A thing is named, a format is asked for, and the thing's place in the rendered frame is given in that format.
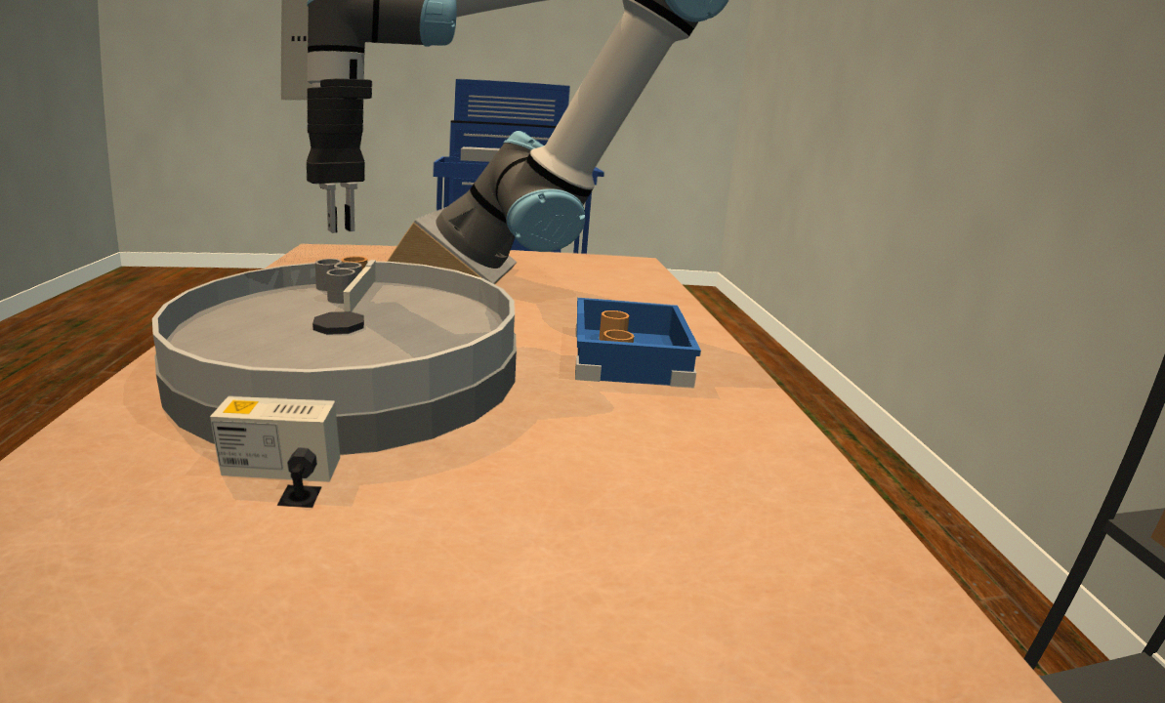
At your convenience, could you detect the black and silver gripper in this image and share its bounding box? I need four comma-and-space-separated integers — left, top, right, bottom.
308, 52, 372, 233

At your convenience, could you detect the grey round turning table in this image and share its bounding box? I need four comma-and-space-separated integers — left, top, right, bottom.
151, 260, 517, 508

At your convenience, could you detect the blue open crate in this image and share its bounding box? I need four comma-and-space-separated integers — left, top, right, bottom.
576, 298, 701, 388

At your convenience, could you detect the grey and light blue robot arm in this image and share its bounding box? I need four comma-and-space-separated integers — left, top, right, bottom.
308, 0, 728, 269

